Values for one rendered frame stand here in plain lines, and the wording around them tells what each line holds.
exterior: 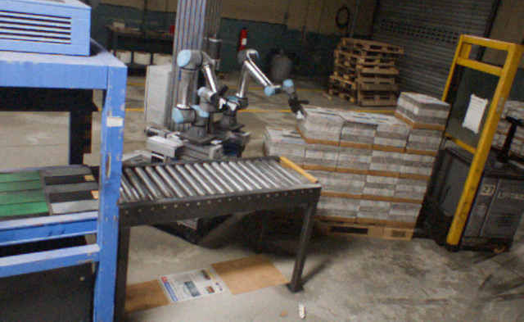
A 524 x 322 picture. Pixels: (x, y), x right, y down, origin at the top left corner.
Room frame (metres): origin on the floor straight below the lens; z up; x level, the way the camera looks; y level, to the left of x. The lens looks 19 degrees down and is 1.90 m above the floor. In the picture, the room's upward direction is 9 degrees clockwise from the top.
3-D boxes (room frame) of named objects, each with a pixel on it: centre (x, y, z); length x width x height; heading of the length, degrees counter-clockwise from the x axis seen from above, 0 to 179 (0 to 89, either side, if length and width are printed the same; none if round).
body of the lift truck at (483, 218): (4.01, -2.12, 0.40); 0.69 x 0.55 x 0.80; 11
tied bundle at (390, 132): (3.79, -1.03, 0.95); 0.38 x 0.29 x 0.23; 10
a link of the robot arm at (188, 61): (3.16, 0.60, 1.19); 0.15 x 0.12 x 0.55; 132
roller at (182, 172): (2.48, 0.39, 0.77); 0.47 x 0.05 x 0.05; 33
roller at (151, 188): (2.33, 0.60, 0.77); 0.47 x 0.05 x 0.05; 33
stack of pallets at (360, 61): (10.40, -2.07, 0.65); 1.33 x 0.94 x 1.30; 127
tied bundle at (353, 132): (3.73, -0.74, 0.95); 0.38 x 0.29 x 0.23; 12
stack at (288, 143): (3.70, -0.62, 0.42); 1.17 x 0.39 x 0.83; 101
